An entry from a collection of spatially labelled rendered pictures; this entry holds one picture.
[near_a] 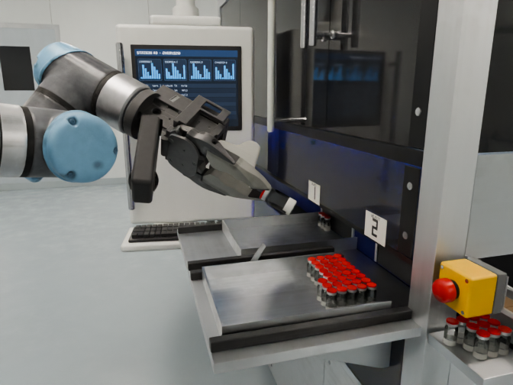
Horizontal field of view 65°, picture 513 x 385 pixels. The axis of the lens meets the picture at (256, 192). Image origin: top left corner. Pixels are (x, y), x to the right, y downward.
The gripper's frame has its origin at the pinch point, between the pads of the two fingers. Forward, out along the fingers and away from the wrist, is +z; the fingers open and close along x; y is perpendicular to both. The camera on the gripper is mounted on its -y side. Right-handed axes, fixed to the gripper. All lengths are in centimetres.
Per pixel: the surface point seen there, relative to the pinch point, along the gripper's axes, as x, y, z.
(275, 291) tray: 41.8, 8.7, 10.1
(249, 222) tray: 70, 38, -7
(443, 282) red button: 12.7, 11.8, 32.1
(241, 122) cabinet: 71, 76, -31
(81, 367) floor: 183, -14, -50
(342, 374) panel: 71, 11, 38
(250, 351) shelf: 29.1, -9.4, 10.4
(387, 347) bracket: 41, 10, 37
